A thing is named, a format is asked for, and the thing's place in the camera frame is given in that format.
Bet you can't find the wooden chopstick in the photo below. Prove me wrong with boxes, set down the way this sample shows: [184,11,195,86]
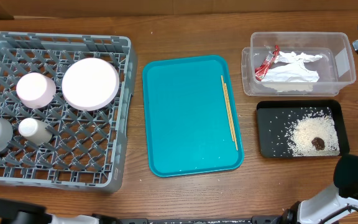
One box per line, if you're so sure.
[221,75,235,142]
[224,83,238,151]

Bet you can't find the red snack wrapper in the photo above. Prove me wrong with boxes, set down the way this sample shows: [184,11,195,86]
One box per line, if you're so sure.
[254,45,280,81]

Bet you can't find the large white plate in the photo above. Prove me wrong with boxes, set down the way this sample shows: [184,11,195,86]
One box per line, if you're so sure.
[62,58,119,111]

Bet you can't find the white napkin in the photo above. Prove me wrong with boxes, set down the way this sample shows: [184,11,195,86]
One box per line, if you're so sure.
[257,51,323,82]

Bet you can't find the white rice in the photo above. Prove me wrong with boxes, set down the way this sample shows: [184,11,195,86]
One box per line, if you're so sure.
[268,107,340,157]

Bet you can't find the white cup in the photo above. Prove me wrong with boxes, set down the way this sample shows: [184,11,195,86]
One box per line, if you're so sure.
[19,118,52,146]

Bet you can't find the brown food scrap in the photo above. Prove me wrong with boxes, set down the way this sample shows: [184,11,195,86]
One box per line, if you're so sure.
[311,137,325,151]

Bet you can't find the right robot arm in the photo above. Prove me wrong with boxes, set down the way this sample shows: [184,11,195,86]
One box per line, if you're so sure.
[272,154,358,224]

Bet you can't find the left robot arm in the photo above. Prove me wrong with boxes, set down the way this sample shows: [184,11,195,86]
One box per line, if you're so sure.
[0,198,122,224]

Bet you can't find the teal plastic tray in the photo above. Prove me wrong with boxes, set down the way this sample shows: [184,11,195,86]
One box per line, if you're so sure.
[142,55,244,177]

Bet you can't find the black plastic tray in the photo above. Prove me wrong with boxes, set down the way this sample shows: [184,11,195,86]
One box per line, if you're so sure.
[256,100,350,158]

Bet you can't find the clear plastic bin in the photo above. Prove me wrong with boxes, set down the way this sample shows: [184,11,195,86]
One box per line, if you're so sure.
[241,32,356,96]

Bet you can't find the grey dish rack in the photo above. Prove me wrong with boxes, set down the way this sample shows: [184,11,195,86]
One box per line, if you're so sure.
[0,31,137,193]

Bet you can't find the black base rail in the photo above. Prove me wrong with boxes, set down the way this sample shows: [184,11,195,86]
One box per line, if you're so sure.
[117,215,281,224]

